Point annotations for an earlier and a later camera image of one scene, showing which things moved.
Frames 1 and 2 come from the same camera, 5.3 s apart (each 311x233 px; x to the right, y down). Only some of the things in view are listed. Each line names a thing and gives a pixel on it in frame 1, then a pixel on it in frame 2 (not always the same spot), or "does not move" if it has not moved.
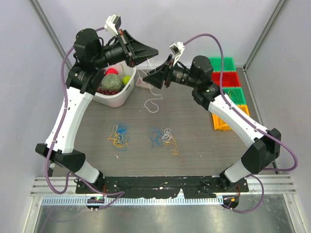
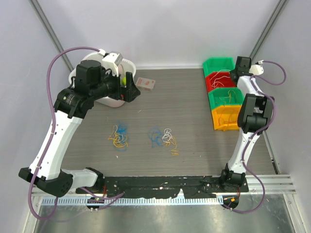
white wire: x=151 y=91 -> x=214 y=82
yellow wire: x=230 y=94 does not move
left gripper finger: x=139 y=51 -> x=129 y=82
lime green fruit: x=126 y=79 does not move
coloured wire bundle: x=159 y=138 does not move
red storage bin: x=230 y=78 does not move
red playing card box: x=141 y=83 does not move
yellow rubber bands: x=119 y=136 does not move
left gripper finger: x=140 y=56 -> x=134 y=92
